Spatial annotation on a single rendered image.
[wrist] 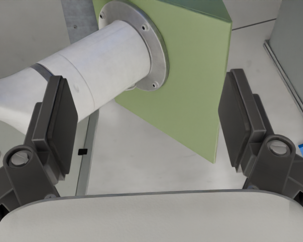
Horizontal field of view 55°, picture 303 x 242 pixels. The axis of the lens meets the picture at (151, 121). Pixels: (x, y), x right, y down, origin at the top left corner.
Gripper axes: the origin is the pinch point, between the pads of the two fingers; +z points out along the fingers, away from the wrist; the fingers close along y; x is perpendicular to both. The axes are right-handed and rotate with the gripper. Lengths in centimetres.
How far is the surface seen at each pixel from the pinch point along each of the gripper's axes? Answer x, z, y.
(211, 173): -226, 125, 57
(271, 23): -80, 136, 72
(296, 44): -72, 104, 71
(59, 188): -136, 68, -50
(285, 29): -73, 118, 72
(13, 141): -138, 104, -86
